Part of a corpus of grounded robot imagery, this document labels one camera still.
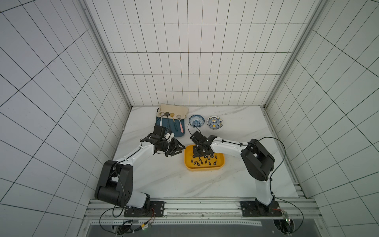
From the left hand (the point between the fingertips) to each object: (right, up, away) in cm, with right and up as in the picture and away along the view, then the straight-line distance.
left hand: (182, 150), depth 83 cm
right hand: (+6, -5, +10) cm, 12 cm away
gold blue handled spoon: (-10, +21, +30) cm, 38 cm away
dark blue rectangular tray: (-10, +12, +24) cm, 28 cm away
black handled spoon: (-14, +22, +30) cm, 40 cm away
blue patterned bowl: (+10, +17, +25) cm, 32 cm away
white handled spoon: (-18, +14, +23) cm, 33 cm away
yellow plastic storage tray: (+20, -8, +6) cm, 22 cm away
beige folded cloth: (-7, +26, +34) cm, 43 cm away
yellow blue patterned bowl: (+23, +16, +24) cm, 37 cm away
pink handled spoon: (-4, +20, +27) cm, 34 cm away
